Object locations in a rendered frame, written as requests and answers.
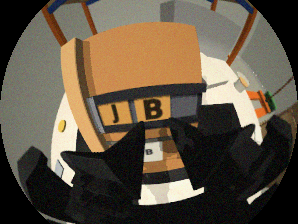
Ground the orange letter tile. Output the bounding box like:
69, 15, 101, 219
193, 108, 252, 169
97, 100, 132, 127

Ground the white paper ticket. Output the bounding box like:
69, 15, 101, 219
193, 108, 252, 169
144, 143, 164, 163

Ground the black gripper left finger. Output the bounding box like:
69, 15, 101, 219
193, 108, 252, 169
60, 121, 145, 200

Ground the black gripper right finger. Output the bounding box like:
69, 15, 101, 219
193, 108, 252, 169
168, 117, 255, 190

